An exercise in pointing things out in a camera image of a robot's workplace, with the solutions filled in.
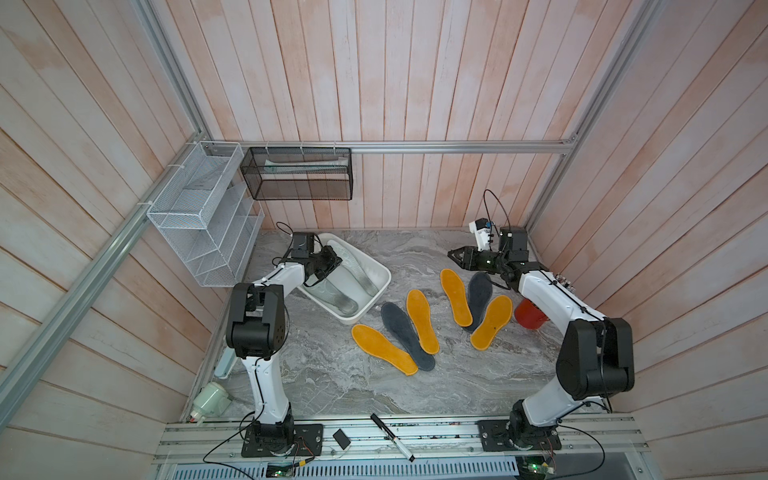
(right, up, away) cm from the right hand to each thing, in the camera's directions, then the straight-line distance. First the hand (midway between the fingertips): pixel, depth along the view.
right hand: (451, 252), depth 89 cm
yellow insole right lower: (+17, -20, +8) cm, 28 cm away
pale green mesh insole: (-40, -14, +12) cm, 44 cm away
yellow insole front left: (-21, -29, +1) cm, 36 cm away
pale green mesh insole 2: (-32, -4, +14) cm, 35 cm away
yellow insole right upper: (+4, -13, +12) cm, 18 cm away
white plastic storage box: (-33, -13, +12) cm, 37 cm away
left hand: (-34, -2, +11) cm, 36 cm away
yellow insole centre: (-9, -19, +9) cm, 23 cm away
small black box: (-32, -48, -14) cm, 59 cm away
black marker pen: (-18, -47, -16) cm, 53 cm away
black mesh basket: (-50, +28, +15) cm, 60 cm away
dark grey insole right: (+13, -13, +12) cm, 22 cm away
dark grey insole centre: (-15, -24, +4) cm, 29 cm away
